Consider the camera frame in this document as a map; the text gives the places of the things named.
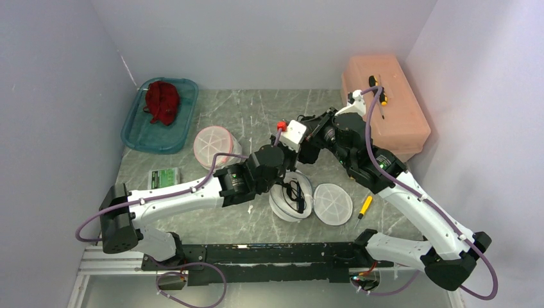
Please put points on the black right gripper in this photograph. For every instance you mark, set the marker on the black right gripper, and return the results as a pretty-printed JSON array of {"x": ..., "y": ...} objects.
[{"x": 315, "y": 126}]

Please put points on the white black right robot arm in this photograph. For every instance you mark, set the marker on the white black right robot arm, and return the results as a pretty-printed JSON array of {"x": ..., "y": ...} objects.
[{"x": 448, "y": 252}]

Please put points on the black bra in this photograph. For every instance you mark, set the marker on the black bra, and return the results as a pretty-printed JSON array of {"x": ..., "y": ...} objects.
[{"x": 294, "y": 192}]

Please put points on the white mesh blue zip laundry bag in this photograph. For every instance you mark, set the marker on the white mesh blue zip laundry bag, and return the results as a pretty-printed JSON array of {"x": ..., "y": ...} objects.
[{"x": 329, "y": 202}]

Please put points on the teal plastic tray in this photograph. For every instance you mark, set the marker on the teal plastic tray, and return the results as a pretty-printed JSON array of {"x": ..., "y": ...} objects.
[{"x": 139, "y": 134}]

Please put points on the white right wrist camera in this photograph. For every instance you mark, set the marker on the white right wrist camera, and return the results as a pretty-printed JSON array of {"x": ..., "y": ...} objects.
[{"x": 354, "y": 104}]

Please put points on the orange translucent plastic storage box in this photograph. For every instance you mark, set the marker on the orange translucent plastic storage box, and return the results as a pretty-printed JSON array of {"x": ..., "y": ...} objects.
[{"x": 400, "y": 126}]

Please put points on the small yellow handle screwdriver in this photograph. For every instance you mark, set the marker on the small yellow handle screwdriver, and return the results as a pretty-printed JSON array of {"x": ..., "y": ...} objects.
[{"x": 365, "y": 206}]

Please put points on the pink zip mesh laundry bag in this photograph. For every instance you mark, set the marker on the pink zip mesh laundry bag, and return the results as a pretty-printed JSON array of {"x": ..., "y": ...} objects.
[{"x": 212, "y": 140}]

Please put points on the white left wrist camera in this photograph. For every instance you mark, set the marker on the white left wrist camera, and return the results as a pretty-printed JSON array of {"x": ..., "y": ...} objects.
[{"x": 291, "y": 134}]

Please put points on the black yellow screwdriver on box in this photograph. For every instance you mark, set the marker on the black yellow screwdriver on box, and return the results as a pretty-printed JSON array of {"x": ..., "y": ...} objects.
[{"x": 374, "y": 80}]

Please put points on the red cloth garment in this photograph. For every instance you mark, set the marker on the red cloth garment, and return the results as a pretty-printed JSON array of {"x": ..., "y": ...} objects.
[{"x": 162, "y": 101}]

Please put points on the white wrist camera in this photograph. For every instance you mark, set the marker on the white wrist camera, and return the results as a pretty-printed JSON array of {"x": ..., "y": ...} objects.
[
  {"x": 291, "y": 134},
  {"x": 354, "y": 104}
]

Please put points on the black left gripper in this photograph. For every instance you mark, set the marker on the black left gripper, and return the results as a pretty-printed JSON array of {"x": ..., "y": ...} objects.
[{"x": 291, "y": 153}]

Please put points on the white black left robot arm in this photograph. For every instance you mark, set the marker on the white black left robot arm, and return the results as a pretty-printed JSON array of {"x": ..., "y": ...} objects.
[{"x": 126, "y": 217}]

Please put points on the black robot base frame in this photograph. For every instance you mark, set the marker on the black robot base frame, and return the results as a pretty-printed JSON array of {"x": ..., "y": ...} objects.
[{"x": 270, "y": 262}]

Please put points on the aluminium extrusion rail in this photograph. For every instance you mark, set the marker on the aluminium extrusion rail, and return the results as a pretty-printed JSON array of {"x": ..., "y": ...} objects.
[{"x": 95, "y": 262}]

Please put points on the green label clear bit case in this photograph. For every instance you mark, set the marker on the green label clear bit case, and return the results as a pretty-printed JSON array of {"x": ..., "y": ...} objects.
[{"x": 161, "y": 178}]

